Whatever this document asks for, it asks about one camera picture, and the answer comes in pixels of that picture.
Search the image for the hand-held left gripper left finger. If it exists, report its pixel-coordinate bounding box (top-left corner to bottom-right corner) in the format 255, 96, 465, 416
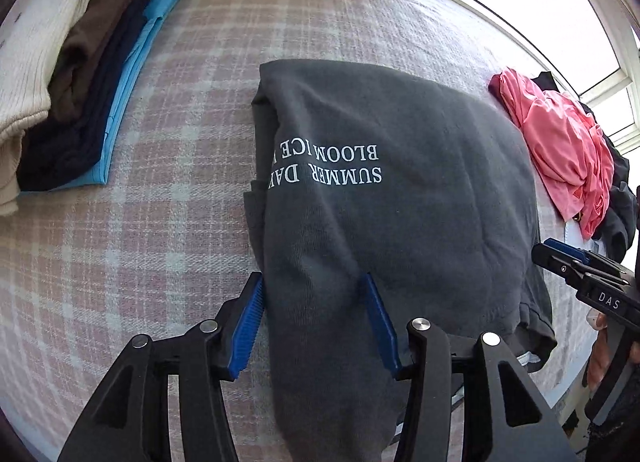
56, 271, 266, 462

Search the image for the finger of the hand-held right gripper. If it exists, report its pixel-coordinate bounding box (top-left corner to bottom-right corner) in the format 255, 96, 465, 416
544, 237, 627, 274
531, 243, 632, 289

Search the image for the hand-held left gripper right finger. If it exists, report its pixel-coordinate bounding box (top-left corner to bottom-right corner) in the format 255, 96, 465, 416
363, 271, 580, 462

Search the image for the grey flower print t-shirt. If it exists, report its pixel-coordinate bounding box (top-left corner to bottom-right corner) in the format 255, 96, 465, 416
243, 58, 558, 462

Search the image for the person's right hand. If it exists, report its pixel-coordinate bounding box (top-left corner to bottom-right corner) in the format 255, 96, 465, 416
581, 310, 610, 389

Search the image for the pink garment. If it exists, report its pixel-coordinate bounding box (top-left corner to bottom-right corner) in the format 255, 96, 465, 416
487, 68, 616, 240

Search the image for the person's black tweed cardigan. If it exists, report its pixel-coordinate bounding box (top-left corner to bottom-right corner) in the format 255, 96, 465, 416
585, 382, 640, 462

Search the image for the black garment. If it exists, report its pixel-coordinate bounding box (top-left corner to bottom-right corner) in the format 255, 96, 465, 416
530, 71, 631, 183

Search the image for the dark navy folded garment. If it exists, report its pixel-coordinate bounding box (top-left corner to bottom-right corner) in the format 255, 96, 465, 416
17, 0, 175, 193

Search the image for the brown folded garment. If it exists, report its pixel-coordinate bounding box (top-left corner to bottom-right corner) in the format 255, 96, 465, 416
47, 0, 156, 125

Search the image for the blue folded garment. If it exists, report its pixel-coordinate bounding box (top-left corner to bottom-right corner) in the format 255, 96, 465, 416
20, 0, 193, 195

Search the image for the cream knitted cardigan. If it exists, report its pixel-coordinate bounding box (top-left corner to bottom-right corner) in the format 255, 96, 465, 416
0, 0, 126, 217

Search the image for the white bay window frame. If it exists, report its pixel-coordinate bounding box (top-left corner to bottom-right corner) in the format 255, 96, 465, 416
400, 0, 640, 158

